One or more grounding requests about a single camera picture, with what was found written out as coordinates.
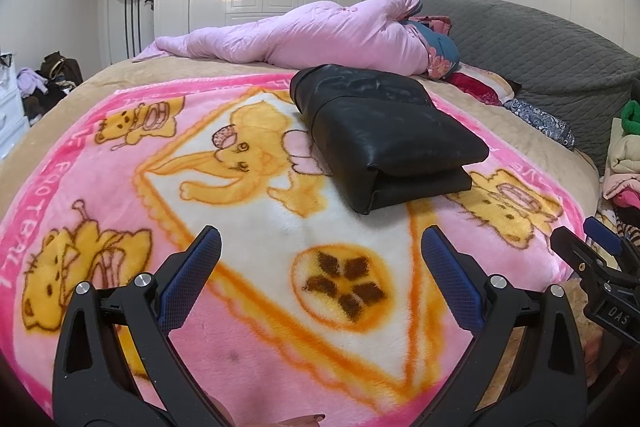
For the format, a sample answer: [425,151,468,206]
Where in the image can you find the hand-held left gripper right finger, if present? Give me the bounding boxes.
[415,226,589,427]

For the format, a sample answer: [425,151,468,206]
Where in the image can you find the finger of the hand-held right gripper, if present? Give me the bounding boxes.
[550,226,608,290]
[584,217,633,258]

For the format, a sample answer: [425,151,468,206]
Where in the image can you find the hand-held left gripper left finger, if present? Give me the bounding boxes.
[52,226,236,427]

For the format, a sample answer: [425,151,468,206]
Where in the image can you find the black leather jacket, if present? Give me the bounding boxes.
[290,64,490,215]

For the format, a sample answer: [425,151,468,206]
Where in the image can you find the pile of folded clothes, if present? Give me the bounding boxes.
[602,99,640,208]

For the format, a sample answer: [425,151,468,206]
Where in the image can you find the pile of dark clothes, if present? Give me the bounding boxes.
[25,82,66,122]

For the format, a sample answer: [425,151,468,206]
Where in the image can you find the person's left hand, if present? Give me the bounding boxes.
[210,409,326,427]

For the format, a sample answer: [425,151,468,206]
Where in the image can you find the pink cartoon printed blanket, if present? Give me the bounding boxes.
[0,74,586,427]

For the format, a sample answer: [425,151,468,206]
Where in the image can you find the dark blue patterned cloth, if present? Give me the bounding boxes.
[502,99,576,150]

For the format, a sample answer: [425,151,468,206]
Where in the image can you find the red patterned cloth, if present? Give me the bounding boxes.
[447,69,516,108]

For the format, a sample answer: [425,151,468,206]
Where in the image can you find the grey quilted headboard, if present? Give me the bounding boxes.
[387,0,640,168]

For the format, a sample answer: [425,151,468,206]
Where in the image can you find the blue floral pillow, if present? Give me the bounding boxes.
[400,14,461,80]

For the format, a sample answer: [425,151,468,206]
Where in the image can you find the white drawer cabinet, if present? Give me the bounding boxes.
[0,57,31,160]

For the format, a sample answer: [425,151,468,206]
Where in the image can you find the dark brown bag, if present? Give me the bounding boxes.
[40,52,83,88]

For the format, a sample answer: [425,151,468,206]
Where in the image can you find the lilac cloth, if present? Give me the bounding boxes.
[17,68,48,95]

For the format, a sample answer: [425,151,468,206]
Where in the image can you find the white door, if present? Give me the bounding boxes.
[105,0,161,68]

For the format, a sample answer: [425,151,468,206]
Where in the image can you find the pink quilt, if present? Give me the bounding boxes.
[132,0,431,75]

